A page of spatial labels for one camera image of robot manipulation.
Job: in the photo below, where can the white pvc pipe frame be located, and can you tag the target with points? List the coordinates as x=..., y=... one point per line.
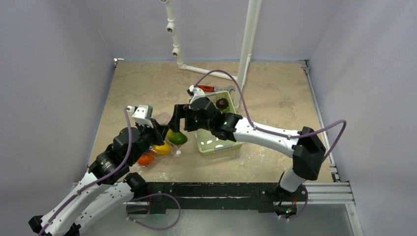
x=251, y=22

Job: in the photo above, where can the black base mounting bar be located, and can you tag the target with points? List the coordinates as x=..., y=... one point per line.
x=264, y=197

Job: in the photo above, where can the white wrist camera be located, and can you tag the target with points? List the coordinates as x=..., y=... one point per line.
x=195, y=93
x=141, y=114

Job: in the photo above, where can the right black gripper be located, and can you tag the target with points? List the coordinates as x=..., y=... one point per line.
x=186, y=117

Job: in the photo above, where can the dark purple toy tomato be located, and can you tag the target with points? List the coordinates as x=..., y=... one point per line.
x=222, y=104

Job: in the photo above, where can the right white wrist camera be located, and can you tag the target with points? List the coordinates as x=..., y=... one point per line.
x=195, y=93

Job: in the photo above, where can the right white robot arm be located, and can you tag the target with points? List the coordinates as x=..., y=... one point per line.
x=304, y=147

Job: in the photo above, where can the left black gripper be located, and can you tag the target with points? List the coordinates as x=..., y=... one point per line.
x=159, y=140

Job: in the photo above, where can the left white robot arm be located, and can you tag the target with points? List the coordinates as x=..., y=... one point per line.
x=106, y=183

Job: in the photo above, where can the green orange toy mango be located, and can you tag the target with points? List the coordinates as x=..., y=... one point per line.
x=176, y=138

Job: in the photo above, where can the yellow toy bell pepper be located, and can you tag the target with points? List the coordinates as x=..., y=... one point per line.
x=163, y=149

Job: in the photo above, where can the clear zip top bag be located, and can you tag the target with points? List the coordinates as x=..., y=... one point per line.
x=171, y=148

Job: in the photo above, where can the light green plastic basket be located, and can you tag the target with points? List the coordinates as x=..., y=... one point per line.
x=208, y=143

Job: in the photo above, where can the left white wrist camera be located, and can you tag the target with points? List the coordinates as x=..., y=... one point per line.
x=141, y=114

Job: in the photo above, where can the red handled adjustable wrench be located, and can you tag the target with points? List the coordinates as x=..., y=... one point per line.
x=211, y=89

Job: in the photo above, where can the orange toy pumpkin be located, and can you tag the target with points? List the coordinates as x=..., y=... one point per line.
x=146, y=159

